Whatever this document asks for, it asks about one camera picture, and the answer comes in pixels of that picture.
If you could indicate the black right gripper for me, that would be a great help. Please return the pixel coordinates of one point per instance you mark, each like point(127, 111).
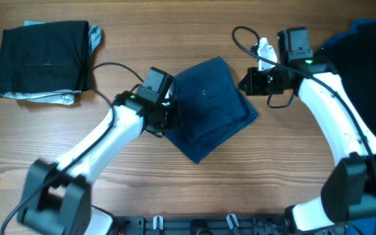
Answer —
point(254, 87)

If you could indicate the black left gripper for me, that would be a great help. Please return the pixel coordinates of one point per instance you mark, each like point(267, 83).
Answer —
point(175, 118)

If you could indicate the dark blue shorts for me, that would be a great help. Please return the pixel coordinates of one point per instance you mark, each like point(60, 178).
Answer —
point(212, 109)

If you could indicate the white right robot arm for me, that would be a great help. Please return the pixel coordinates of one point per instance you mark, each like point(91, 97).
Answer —
point(349, 193)

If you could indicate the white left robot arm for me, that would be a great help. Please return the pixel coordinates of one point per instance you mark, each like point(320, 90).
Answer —
point(57, 196)

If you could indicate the black crumpled garment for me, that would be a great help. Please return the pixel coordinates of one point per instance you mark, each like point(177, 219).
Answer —
point(370, 81)

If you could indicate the folded light grey garment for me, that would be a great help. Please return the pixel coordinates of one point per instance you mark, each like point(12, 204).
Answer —
point(94, 36)

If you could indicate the folded black garment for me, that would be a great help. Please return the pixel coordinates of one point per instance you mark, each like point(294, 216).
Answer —
point(42, 57)

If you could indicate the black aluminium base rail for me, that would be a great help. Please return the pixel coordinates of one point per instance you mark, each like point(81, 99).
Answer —
point(270, 224)

